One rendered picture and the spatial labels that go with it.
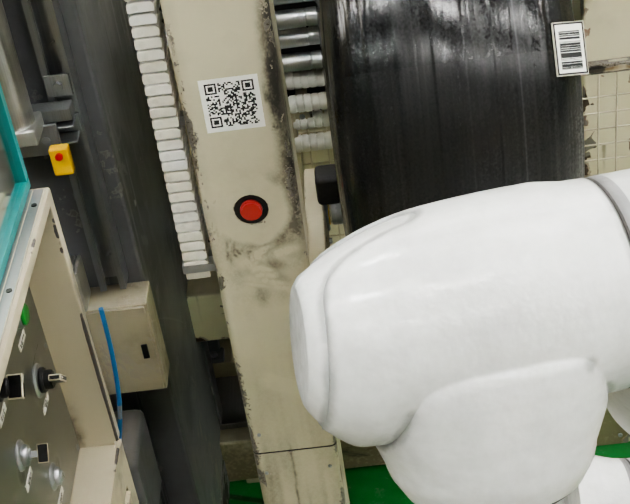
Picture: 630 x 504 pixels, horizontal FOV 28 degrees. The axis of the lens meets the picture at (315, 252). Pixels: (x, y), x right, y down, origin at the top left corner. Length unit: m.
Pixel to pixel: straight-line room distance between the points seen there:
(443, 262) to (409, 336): 0.05
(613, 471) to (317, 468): 0.76
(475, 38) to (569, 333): 0.75
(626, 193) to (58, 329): 0.88
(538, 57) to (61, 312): 0.61
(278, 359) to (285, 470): 0.22
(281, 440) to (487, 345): 1.25
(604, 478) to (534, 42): 0.48
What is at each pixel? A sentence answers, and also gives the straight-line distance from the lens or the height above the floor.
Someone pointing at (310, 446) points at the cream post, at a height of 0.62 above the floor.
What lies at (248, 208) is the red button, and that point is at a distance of 1.66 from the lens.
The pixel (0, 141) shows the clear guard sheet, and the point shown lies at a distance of 1.34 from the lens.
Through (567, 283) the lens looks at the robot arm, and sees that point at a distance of 0.71.
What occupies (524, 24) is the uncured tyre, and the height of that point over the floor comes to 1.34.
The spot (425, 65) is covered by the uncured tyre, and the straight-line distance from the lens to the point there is 1.41.
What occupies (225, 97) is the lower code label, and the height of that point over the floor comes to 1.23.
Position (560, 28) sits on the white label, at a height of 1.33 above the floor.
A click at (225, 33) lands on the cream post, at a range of 1.55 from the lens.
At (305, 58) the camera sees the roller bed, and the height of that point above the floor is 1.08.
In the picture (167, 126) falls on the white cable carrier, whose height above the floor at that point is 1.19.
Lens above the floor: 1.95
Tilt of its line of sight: 34 degrees down
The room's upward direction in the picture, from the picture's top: 9 degrees counter-clockwise
